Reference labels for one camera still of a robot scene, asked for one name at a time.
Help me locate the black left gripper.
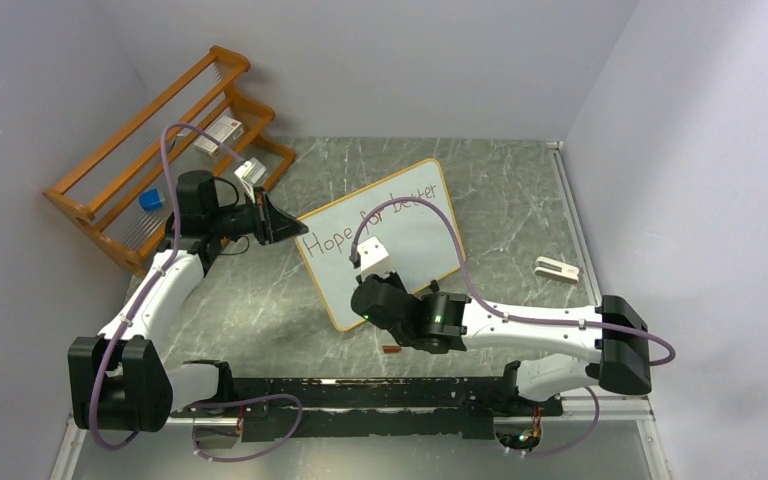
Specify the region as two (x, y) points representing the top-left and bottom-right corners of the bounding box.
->
(209, 187), (308, 246)

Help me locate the yellow framed whiteboard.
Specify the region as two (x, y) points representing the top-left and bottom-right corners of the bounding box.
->
(295, 158), (460, 331)

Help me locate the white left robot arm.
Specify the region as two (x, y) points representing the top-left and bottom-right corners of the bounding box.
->
(67, 170), (308, 432)

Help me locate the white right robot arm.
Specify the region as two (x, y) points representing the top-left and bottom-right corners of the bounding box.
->
(350, 275), (652, 414)

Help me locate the white whiteboard eraser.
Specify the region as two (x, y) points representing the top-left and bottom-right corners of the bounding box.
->
(534, 256), (580, 285)

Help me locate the grey cardboard box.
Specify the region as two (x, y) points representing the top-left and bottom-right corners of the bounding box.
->
(193, 115), (244, 159)

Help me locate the blue cube block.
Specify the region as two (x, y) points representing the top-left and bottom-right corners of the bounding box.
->
(137, 188), (165, 212)

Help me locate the orange wooden rack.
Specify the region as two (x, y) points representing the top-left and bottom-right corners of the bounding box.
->
(42, 46), (297, 277)

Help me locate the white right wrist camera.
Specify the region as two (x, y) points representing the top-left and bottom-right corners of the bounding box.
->
(350, 236), (396, 281)

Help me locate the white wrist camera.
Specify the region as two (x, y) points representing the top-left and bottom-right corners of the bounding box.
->
(233, 157), (267, 201)
(350, 236), (396, 281)

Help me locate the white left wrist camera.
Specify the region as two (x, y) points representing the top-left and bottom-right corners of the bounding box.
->
(233, 157), (267, 201)

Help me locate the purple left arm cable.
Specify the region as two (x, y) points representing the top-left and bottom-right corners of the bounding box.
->
(88, 123), (250, 452)

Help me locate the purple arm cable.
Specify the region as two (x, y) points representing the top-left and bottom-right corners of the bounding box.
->
(349, 195), (677, 368)
(88, 123), (250, 452)

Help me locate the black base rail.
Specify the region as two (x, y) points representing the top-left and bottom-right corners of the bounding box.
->
(169, 361), (563, 442)

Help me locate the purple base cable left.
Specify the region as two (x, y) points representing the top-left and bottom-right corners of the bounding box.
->
(185, 394), (305, 464)

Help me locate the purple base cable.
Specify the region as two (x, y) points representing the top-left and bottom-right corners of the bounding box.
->
(185, 394), (305, 464)
(503, 387), (601, 460)

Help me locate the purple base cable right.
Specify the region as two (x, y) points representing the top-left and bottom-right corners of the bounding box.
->
(503, 387), (601, 460)

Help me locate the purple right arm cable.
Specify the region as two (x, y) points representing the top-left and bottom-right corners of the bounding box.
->
(349, 195), (677, 368)

